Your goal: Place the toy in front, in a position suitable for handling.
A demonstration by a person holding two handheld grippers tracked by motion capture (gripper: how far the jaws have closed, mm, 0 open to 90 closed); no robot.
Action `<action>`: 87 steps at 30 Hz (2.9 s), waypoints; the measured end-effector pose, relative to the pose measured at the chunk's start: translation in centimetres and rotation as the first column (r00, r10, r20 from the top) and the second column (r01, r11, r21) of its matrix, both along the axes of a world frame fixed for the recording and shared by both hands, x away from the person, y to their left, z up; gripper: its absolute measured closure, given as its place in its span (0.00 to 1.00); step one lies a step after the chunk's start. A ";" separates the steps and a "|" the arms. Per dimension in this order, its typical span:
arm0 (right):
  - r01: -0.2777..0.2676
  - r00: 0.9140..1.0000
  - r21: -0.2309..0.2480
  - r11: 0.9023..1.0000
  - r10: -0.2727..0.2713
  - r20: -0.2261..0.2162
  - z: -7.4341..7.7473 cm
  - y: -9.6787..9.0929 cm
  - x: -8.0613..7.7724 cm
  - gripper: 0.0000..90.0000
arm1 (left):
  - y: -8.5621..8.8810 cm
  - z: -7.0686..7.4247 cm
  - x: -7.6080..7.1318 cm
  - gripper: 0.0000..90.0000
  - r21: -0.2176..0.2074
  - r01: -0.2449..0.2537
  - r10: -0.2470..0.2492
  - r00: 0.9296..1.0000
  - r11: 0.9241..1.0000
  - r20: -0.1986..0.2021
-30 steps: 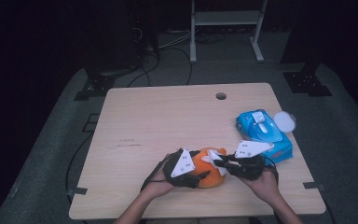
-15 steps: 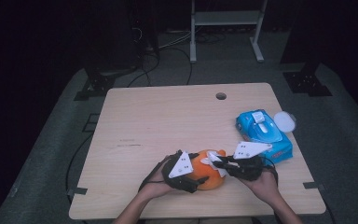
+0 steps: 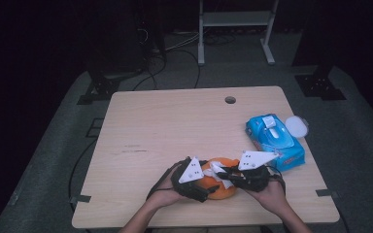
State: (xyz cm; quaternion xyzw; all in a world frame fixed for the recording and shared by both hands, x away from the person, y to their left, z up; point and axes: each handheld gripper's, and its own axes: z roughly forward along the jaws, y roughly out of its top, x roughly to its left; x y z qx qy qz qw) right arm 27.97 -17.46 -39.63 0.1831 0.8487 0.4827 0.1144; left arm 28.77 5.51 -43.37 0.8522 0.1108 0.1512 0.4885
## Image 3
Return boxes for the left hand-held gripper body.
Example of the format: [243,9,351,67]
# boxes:
[170,156,210,204]

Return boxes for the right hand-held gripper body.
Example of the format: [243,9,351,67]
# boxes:
[235,150,280,192]

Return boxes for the orange plush toy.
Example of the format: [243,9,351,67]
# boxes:
[195,156,241,200]

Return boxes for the blue wet wipes pack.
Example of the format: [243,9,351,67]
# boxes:
[245,113,310,173]

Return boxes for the person's left hand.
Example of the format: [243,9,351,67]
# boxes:
[147,174,185,209]

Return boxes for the person's right hand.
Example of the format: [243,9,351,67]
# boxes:
[247,180,289,216]

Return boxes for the black tape strip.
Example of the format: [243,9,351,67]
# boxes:
[315,188,340,199]
[69,193,92,205]

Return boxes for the black stand base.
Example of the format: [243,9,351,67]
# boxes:
[76,69,144,106]
[293,63,347,102]

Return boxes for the white metal stand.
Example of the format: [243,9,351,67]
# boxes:
[197,0,281,67]

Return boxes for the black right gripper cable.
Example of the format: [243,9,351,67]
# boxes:
[266,164,288,196]

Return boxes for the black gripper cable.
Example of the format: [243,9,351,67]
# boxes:
[146,157,185,200]
[266,164,288,196]

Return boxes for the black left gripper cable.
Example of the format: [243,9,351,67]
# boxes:
[146,157,185,200]

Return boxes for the black floor cable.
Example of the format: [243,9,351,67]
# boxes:
[132,48,202,92]

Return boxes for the black cable beside table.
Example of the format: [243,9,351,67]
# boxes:
[67,139,99,212]

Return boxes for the white floor cables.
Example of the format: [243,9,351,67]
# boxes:
[164,30,202,52]

